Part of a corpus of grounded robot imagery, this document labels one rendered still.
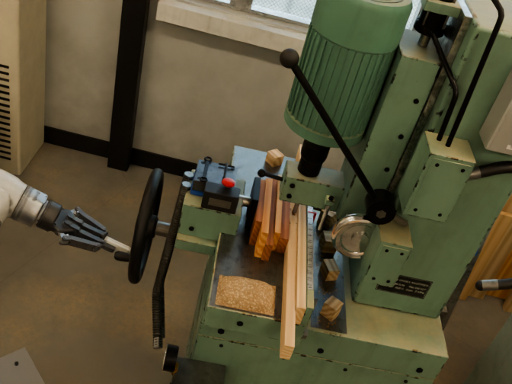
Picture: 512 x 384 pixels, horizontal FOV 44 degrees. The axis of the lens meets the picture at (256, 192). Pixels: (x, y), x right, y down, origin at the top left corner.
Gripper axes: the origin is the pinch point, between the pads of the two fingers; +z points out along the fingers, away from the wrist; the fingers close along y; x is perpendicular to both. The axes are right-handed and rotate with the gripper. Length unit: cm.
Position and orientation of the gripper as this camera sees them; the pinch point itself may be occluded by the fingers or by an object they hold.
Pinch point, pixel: (116, 247)
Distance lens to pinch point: 169.1
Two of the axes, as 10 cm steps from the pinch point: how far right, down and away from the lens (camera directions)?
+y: 0.6, -6.1, 7.9
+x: -5.3, 6.5, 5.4
